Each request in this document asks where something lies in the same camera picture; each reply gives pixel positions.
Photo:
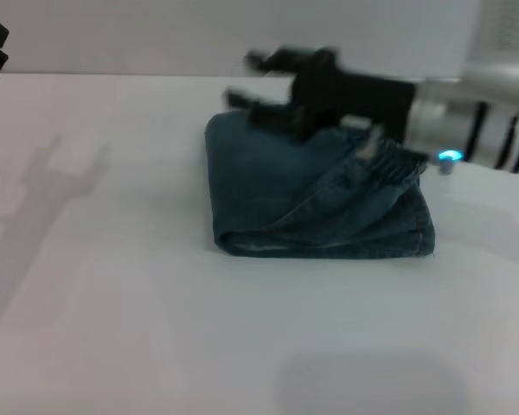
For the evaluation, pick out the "blue denim shorts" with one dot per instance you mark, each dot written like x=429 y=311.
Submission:
x=285 y=203

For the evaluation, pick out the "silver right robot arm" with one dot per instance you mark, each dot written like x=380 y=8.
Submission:
x=480 y=95

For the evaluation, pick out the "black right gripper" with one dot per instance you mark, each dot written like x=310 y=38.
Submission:
x=354 y=97

